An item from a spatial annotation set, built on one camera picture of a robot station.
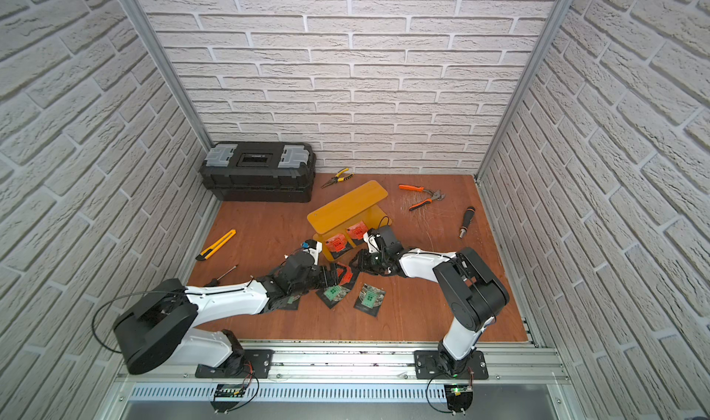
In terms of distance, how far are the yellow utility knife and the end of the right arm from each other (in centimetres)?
49

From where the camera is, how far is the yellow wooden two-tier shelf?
0.89 meters

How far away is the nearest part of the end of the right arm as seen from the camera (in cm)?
70
